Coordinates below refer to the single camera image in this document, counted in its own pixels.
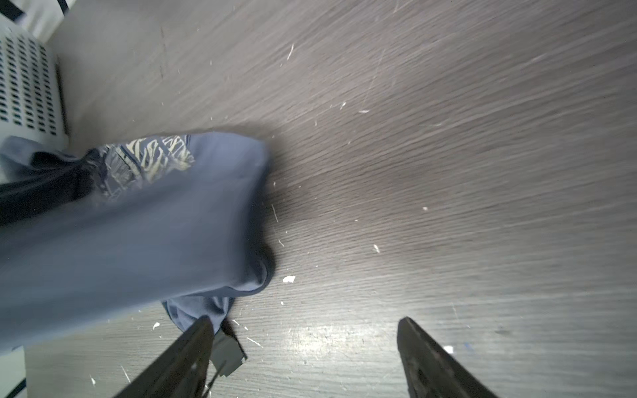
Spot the white plastic laundry basket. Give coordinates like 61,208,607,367
1,17,69,151

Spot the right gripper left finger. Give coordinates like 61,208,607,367
116,316,214,398

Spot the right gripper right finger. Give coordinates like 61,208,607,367
397,317,496,398

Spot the blue grey tank top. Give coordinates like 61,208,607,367
1,132,275,351

